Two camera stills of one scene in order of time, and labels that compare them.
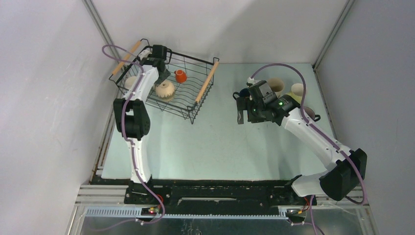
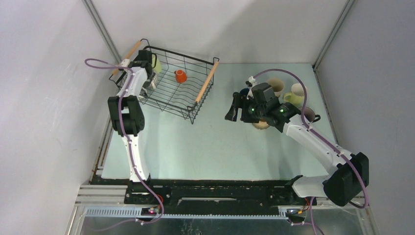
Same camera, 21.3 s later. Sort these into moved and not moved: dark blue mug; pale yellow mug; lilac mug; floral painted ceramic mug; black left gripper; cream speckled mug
Moved: black left gripper; cream speckled mug
Not moved: lilac mug; floral painted ceramic mug; dark blue mug; pale yellow mug
